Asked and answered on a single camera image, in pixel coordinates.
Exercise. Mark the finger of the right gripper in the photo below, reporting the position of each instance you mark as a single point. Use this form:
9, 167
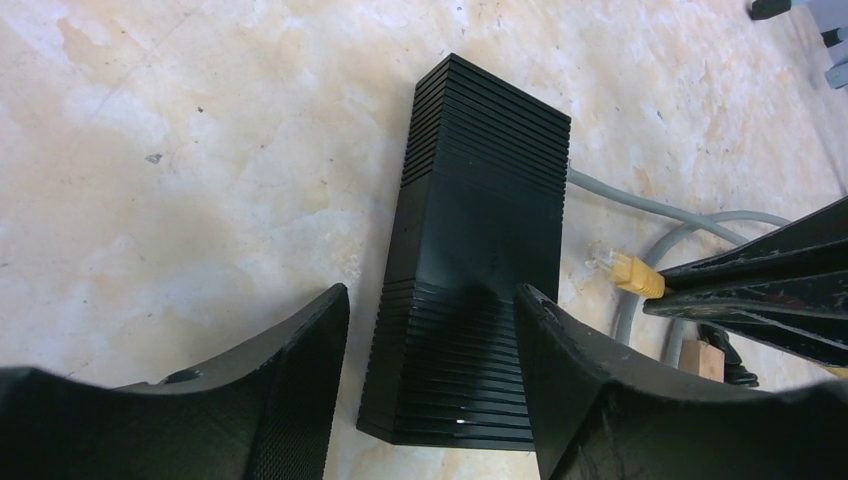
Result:
806, 317
813, 245

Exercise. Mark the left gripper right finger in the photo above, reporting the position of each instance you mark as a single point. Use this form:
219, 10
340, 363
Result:
601, 410

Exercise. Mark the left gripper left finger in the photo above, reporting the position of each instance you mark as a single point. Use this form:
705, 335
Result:
261, 410

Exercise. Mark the black blue switch box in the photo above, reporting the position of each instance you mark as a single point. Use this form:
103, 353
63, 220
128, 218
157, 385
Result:
479, 212

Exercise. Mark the wooden cylinder block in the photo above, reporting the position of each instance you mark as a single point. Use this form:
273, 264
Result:
702, 359

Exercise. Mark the light blue tripod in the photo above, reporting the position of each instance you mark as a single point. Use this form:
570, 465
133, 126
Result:
799, 20

